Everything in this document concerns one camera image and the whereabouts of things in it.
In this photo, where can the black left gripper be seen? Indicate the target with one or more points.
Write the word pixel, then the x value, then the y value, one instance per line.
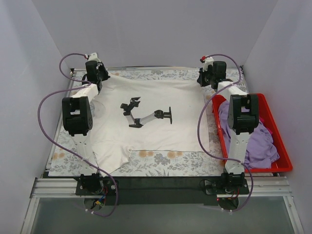
pixel 103 75

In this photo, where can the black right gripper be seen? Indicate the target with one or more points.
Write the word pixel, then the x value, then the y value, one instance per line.
pixel 202 79

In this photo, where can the white t shirt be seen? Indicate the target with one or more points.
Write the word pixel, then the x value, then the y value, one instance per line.
pixel 137 115

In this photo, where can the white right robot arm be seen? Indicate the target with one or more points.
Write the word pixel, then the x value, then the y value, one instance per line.
pixel 243 118

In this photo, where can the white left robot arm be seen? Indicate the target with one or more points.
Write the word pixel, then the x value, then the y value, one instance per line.
pixel 78 122

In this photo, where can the pink garment in bin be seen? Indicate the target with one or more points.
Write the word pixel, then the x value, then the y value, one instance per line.
pixel 262 120

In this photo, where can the purple t shirt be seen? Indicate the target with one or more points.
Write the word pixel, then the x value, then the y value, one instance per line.
pixel 261 152

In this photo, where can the red plastic bin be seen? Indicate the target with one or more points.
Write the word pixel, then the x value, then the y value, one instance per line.
pixel 281 165

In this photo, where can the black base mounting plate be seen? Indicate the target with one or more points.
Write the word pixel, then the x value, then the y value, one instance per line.
pixel 137 190

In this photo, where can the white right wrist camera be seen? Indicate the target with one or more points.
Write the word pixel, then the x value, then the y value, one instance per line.
pixel 206 60

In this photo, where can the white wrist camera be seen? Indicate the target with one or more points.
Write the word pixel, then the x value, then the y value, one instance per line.
pixel 92 57
pixel 206 60

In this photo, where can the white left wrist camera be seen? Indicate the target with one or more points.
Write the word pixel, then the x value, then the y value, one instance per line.
pixel 92 57

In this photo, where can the aluminium table frame rail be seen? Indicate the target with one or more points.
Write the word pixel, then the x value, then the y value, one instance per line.
pixel 46 188

